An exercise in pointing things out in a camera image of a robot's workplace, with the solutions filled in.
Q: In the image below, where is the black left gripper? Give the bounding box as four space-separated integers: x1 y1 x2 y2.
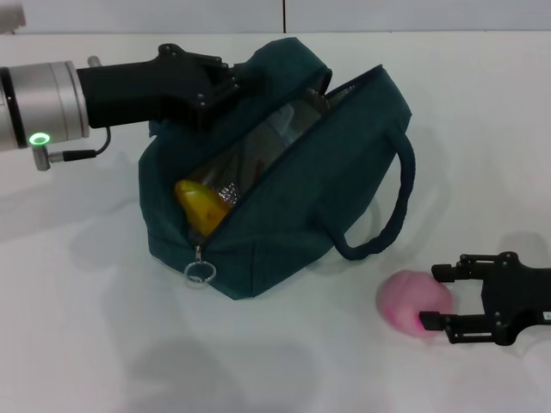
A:
76 42 268 130

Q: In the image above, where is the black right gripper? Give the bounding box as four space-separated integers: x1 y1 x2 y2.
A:
418 252 551 348

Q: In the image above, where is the pink peach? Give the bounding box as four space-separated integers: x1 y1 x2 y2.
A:
376 269 455 342

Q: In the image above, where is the clear plastic lunch box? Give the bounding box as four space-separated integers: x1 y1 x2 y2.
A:
247 101 322 151

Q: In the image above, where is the yellow banana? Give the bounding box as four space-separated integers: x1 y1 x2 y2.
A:
174 179 233 240

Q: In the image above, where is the dark teal insulated lunch bag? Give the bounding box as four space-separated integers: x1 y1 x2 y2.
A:
138 37 418 302

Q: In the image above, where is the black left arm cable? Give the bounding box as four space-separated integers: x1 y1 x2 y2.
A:
49 126 112 163

